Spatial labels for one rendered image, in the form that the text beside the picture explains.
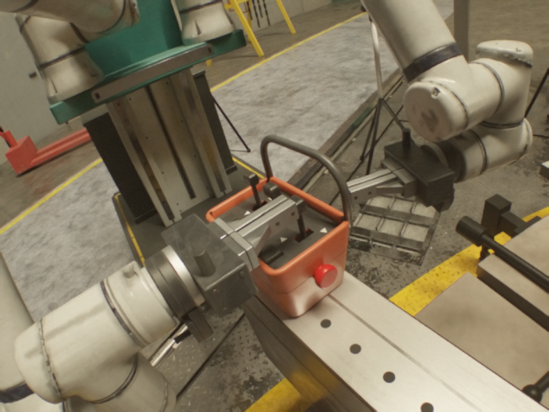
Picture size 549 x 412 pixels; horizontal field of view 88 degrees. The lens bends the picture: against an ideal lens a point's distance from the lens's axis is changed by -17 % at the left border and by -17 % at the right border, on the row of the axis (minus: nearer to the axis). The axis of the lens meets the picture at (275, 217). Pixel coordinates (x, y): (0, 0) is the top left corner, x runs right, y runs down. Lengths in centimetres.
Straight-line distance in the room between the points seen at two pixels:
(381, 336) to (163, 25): 114
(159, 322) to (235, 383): 94
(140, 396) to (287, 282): 23
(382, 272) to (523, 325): 67
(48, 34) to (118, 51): 27
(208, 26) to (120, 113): 44
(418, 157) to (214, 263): 36
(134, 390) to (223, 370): 92
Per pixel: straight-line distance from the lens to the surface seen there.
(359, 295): 52
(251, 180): 50
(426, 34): 49
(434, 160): 56
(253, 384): 126
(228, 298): 35
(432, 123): 47
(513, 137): 63
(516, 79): 58
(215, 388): 130
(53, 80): 110
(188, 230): 41
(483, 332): 96
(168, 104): 139
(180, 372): 140
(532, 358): 96
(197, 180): 151
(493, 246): 114
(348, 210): 44
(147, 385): 44
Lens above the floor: 110
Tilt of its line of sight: 37 degrees down
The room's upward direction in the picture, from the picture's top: 16 degrees counter-clockwise
